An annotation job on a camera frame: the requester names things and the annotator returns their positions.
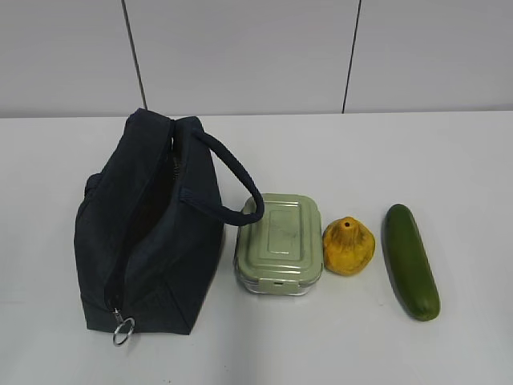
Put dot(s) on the green lidded lunch box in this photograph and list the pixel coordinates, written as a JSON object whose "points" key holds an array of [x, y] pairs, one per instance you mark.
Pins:
{"points": [[282, 253]]}

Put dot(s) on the dark navy fabric lunch bag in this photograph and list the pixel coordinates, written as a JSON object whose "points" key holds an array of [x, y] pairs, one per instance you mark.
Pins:
{"points": [[149, 231]]}

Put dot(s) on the green toy cucumber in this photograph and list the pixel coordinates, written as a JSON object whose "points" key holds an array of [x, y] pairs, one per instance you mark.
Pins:
{"points": [[408, 266]]}

